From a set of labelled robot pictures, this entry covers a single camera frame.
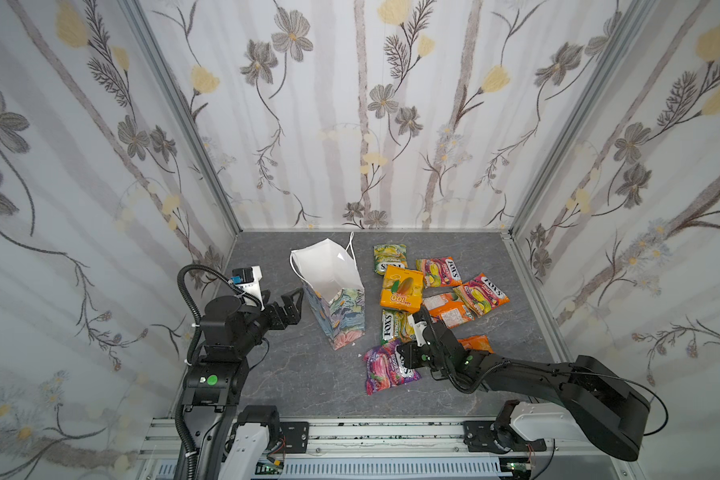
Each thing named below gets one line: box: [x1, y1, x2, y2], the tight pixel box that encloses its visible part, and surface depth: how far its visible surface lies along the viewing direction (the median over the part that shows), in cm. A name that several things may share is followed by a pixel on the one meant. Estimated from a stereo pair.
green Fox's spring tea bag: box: [373, 234, 408, 275], surface depth 110 cm
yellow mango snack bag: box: [380, 264, 424, 313], surface depth 100 cm
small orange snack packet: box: [457, 334, 495, 354], surface depth 90 cm
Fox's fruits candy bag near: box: [453, 274, 510, 318], surface depth 100 cm
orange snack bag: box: [423, 293, 475, 329], surface depth 97 cm
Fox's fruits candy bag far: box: [416, 257, 462, 288], surface depth 106 cm
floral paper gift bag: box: [290, 232, 366, 351], surface depth 83 cm
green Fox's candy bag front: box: [380, 308, 416, 345], surface depth 93 cm
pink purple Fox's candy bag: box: [363, 340, 422, 396], surface depth 84 cm
